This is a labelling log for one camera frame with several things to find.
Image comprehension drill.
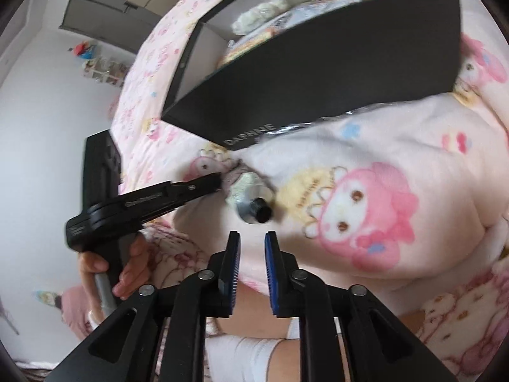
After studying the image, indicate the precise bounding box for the person's left hand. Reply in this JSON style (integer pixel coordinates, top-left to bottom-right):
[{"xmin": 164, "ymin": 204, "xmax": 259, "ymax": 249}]
[{"xmin": 78, "ymin": 236, "xmax": 151, "ymax": 300}]

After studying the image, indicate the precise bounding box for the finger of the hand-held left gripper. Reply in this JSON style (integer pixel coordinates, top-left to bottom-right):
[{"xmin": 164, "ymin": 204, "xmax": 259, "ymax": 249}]
[{"xmin": 167, "ymin": 172, "xmax": 223, "ymax": 204}]

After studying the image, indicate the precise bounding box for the black cardboard box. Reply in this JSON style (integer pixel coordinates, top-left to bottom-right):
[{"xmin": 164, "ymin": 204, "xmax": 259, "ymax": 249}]
[{"xmin": 161, "ymin": 0, "xmax": 464, "ymax": 151}]

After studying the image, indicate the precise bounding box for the person's leg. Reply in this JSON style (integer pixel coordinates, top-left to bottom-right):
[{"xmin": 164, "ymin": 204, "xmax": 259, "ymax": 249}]
[{"xmin": 217, "ymin": 282, "xmax": 303, "ymax": 382}]

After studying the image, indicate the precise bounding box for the pink printed blanket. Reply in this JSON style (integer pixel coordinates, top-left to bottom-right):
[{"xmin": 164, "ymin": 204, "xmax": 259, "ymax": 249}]
[{"xmin": 107, "ymin": 0, "xmax": 509, "ymax": 382}]

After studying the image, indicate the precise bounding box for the white comic sticker sheet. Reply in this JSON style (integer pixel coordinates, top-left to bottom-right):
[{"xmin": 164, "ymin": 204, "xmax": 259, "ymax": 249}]
[{"xmin": 262, "ymin": 2, "xmax": 359, "ymax": 32}]

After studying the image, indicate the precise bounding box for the red and blue plush toy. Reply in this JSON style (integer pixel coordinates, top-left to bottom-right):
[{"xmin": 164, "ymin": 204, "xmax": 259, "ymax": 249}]
[{"xmin": 67, "ymin": 41, "xmax": 98, "ymax": 62}]

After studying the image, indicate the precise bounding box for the white plush toy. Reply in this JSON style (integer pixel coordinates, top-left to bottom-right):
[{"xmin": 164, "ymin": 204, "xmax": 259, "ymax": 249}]
[{"xmin": 231, "ymin": 0, "xmax": 289, "ymax": 34}]

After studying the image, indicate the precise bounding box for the grey door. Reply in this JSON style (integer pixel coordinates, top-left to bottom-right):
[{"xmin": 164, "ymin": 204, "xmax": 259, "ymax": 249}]
[{"xmin": 59, "ymin": 0, "xmax": 168, "ymax": 54}]

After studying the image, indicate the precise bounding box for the clear plastic wrapper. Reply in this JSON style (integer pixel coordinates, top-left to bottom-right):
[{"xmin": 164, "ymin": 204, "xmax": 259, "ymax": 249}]
[{"xmin": 254, "ymin": 107, "xmax": 362, "ymax": 144}]

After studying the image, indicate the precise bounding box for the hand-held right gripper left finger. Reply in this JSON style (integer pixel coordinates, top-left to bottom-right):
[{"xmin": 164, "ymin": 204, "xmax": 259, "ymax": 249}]
[{"xmin": 48, "ymin": 231, "xmax": 242, "ymax": 382}]

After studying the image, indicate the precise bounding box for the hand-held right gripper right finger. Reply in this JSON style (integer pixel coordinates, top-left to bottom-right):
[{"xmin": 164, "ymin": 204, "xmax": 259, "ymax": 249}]
[{"xmin": 266, "ymin": 231, "xmax": 458, "ymax": 382}]

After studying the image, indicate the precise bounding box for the silver tube with black cap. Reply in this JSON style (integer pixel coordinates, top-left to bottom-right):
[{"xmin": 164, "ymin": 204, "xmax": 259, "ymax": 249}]
[{"xmin": 225, "ymin": 171, "xmax": 275, "ymax": 224}]

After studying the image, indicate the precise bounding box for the white shelf rack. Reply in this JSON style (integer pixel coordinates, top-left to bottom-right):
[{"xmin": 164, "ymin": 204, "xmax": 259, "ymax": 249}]
[{"xmin": 81, "ymin": 53, "xmax": 132, "ymax": 88}]

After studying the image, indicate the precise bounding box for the white cloth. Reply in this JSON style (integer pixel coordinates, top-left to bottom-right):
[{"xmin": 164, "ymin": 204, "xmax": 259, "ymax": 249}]
[{"xmin": 206, "ymin": 335, "xmax": 288, "ymax": 382}]

